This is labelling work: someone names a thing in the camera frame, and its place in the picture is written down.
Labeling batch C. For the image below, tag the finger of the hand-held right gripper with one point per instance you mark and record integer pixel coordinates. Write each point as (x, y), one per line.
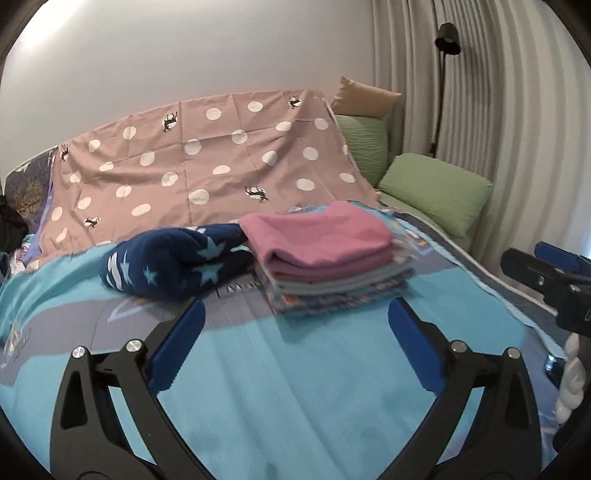
(531, 270)
(561, 256)

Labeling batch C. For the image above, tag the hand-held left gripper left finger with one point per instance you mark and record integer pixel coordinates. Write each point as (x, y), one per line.
(180, 339)

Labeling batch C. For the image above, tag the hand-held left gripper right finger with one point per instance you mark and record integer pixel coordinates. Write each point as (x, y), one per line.
(413, 339)

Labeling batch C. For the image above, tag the pink shirt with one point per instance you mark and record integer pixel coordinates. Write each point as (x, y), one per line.
(318, 233)

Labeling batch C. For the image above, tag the stack of folded clothes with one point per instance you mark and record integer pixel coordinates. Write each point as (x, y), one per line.
(337, 300)

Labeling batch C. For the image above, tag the navy star-print blanket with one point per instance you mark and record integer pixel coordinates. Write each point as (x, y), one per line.
(175, 263)

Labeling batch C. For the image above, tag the grey folded garment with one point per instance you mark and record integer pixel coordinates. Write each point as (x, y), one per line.
(341, 281)

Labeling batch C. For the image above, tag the blue grey printed bed sheet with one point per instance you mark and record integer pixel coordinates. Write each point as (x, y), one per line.
(277, 369)

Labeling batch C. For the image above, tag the salmon folded garment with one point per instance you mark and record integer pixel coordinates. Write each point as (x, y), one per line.
(332, 270)

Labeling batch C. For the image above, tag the green pillow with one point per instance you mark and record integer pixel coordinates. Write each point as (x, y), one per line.
(436, 189)
(367, 145)

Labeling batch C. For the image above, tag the white curtain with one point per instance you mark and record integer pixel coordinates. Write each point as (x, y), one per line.
(508, 115)

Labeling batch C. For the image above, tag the pink polka-dot sheet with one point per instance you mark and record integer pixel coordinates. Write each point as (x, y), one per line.
(203, 161)

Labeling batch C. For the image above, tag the black cloth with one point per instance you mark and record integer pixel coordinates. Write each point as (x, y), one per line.
(11, 221)

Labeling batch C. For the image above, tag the dark patterned blanket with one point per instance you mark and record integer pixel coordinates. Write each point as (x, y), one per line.
(27, 184)

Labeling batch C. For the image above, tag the black floor lamp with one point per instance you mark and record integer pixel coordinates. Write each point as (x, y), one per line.
(443, 69)

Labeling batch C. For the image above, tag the beige pillow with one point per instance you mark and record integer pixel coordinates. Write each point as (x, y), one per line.
(364, 99)

